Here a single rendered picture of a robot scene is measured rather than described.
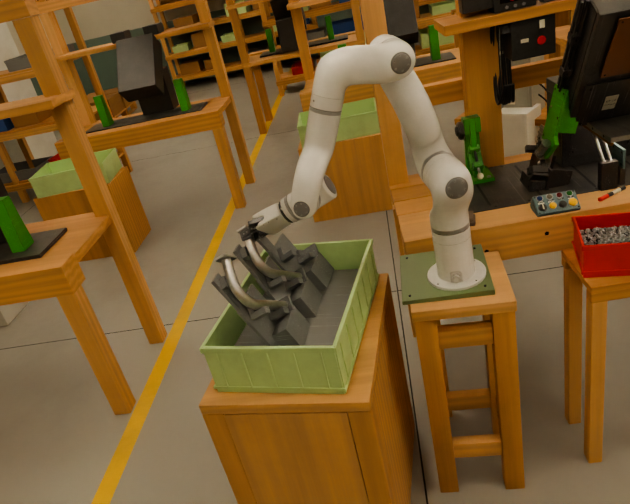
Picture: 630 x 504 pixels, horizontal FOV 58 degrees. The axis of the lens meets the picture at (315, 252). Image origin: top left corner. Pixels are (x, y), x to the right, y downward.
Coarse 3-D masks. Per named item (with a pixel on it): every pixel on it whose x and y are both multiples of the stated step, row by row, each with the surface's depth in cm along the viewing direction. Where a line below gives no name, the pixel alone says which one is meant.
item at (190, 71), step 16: (192, 0) 1061; (208, 0) 1060; (240, 0) 1100; (160, 16) 1122; (192, 16) 1087; (224, 16) 1100; (240, 16) 1070; (176, 48) 1111; (192, 48) 1129; (256, 48) 1144; (176, 64) 1164; (192, 64) 1128; (208, 64) 1126; (224, 64) 1154; (240, 64) 1116
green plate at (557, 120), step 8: (552, 96) 218; (560, 96) 211; (568, 96) 208; (552, 104) 217; (560, 104) 210; (568, 104) 210; (552, 112) 217; (560, 112) 210; (568, 112) 211; (552, 120) 216; (560, 120) 211; (568, 120) 212; (544, 128) 224; (552, 128) 216; (560, 128) 214; (568, 128) 214; (576, 128) 214; (544, 136) 223
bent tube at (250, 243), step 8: (248, 240) 178; (248, 248) 178; (256, 248) 178; (256, 256) 177; (256, 264) 177; (264, 264) 178; (264, 272) 178; (272, 272) 180; (280, 272) 184; (288, 272) 188; (296, 272) 193
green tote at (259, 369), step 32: (352, 256) 209; (256, 288) 205; (352, 288) 178; (224, 320) 180; (352, 320) 173; (224, 352) 165; (256, 352) 162; (288, 352) 159; (320, 352) 156; (352, 352) 171; (224, 384) 172; (256, 384) 169; (288, 384) 166; (320, 384) 162
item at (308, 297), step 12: (240, 252) 179; (252, 264) 182; (264, 276) 184; (264, 288) 182; (276, 288) 187; (300, 288) 192; (312, 288) 196; (276, 300) 183; (300, 300) 186; (312, 300) 191; (300, 312) 189; (312, 312) 188
